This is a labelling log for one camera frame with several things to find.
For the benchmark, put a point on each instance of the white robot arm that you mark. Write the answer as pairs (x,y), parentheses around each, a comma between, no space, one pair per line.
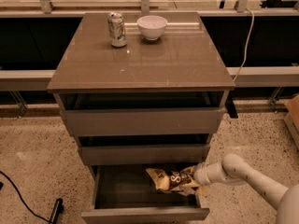
(233,169)

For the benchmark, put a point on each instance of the grey open bottom drawer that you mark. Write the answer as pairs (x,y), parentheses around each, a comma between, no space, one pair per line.
(125,194)

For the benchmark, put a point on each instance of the brown yellow chip bag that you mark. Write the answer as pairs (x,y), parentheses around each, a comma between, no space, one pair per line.
(181,182)

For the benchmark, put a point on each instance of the grey middle drawer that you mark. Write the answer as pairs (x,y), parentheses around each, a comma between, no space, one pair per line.
(143,154)

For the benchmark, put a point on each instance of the white ceramic bowl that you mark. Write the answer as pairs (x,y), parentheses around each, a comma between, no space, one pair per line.
(152,27)

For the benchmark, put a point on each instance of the black floor plug block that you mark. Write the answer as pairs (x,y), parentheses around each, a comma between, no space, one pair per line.
(58,208)

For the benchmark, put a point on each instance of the cardboard box at right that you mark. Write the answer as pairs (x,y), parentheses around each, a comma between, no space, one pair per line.
(292,118)

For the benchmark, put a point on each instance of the grey drawer cabinet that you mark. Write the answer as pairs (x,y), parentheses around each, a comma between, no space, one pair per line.
(181,70)

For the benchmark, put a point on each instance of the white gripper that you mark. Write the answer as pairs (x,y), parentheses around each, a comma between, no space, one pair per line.
(201,174)

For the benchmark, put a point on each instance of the grey top drawer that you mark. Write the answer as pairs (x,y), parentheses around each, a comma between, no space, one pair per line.
(142,121)

